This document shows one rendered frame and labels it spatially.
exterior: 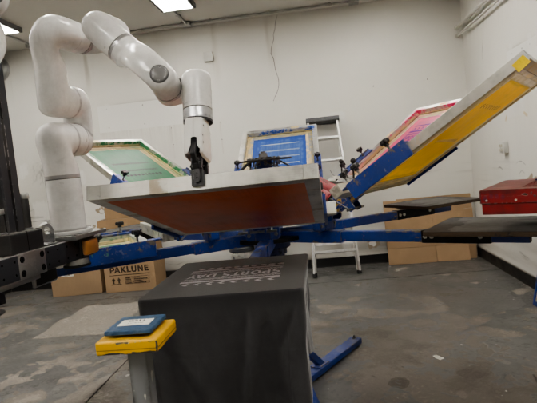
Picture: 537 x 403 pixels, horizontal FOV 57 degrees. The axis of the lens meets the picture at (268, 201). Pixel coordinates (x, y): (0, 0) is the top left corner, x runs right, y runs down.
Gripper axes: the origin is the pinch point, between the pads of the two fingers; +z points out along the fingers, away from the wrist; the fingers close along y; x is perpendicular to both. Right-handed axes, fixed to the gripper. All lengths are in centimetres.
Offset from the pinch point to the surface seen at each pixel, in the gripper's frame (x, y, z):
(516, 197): 96, -61, 1
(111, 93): -216, -423, -226
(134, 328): -10.4, 17.6, 34.0
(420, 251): 133, -466, -10
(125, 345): -11.7, 19.4, 37.0
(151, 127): -171, -436, -181
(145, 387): -10.5, 12.2, 46.4
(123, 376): -111, -208, 74
